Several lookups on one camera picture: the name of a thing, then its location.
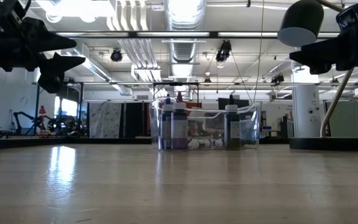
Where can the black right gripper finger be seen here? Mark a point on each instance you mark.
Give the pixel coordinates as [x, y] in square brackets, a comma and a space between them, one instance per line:
[334, 46]
[319, 63]

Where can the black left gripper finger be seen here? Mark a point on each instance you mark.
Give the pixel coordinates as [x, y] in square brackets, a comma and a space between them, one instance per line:
[54, 68]
[48, 39]

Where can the large black food coloring bottle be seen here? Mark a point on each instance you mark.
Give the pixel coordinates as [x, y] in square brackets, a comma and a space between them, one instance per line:
[232, 127]

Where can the large purple food coloring bottle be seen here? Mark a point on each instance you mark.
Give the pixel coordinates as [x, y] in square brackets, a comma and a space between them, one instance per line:
[179, 127]

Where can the black desk lamp brass neck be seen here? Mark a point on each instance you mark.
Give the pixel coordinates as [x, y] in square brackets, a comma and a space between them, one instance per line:
[300, 21]

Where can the red background machine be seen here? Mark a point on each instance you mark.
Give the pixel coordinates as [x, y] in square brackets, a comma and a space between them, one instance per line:
[42, 111]

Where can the white round column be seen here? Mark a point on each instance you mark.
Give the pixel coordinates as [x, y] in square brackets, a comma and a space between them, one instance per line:
[306, 109]

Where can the patterned partition panel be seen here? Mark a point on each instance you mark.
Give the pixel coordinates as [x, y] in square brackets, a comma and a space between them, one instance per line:
[104, 119]

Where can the clear plastic bin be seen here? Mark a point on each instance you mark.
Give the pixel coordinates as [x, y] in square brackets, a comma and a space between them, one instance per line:
[247, 127]

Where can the long ceiling light strip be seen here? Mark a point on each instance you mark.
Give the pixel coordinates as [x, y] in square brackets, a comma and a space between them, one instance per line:
[172, 34]

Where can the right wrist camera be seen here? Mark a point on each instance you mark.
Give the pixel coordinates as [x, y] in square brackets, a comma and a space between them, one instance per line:
[357, 15]

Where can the black background rack frame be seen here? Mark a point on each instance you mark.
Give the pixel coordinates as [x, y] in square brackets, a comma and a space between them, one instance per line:
[81, 109]

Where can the grey-green partition wall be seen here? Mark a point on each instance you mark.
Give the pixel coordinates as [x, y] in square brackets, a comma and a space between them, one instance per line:
[353, 119]

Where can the black aluminium table frame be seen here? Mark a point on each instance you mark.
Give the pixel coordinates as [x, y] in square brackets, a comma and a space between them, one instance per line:
[73, 141]

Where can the silver ventilation duct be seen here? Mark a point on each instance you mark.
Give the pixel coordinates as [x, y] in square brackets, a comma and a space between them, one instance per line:
[183, 53]

